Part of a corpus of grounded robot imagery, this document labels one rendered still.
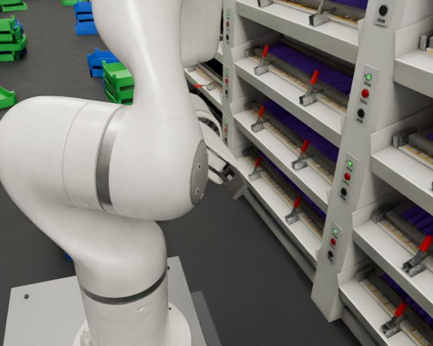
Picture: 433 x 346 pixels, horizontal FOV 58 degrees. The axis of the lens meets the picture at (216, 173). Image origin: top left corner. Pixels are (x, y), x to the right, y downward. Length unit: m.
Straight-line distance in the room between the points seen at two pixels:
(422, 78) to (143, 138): 0.53
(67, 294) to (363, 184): 0.65
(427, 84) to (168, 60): 0.48
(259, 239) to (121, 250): 0.99
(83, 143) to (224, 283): 0.95
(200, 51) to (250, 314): 0.78
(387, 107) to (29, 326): 0.77
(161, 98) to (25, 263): 1.17
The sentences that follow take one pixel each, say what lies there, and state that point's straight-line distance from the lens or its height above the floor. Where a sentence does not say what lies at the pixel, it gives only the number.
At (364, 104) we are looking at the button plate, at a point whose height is 0.65.
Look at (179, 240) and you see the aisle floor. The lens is 1.43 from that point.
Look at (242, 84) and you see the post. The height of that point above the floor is 0.47.
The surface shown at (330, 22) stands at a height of 0.76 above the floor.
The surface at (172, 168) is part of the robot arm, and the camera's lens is 0.37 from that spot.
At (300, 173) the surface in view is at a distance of 1.14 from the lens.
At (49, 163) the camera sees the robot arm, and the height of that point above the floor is 0.76.
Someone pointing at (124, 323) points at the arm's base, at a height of 0.52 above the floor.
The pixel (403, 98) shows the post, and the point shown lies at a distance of 0.86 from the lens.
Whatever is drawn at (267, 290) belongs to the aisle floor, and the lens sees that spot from 1.27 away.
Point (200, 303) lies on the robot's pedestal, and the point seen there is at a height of 0.28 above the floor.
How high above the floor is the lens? 0.96
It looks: 33 degrees down
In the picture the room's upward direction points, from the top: straight up
